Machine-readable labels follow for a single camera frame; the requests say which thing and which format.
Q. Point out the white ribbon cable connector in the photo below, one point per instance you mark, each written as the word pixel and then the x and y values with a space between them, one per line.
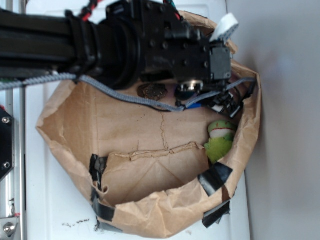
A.
pixel 224 29

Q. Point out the dark green plastic pickle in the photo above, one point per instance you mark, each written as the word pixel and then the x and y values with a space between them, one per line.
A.
pixel 185 92

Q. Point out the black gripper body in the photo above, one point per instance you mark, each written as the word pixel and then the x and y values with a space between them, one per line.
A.
pixel 176 51

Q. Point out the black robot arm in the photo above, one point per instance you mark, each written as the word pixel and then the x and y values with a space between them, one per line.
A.
pixel 138 40

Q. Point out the aluminium frame rail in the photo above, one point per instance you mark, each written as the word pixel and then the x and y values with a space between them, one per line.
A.
pixel 12 196

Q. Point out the green plush frog toy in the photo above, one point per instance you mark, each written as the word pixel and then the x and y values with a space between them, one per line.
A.
pixel 221 137

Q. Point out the brown paper bag tray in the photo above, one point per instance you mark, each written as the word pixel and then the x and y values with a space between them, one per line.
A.
pixel 146 172

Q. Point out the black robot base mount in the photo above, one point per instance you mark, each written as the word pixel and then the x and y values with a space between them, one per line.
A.
pixel 6 143

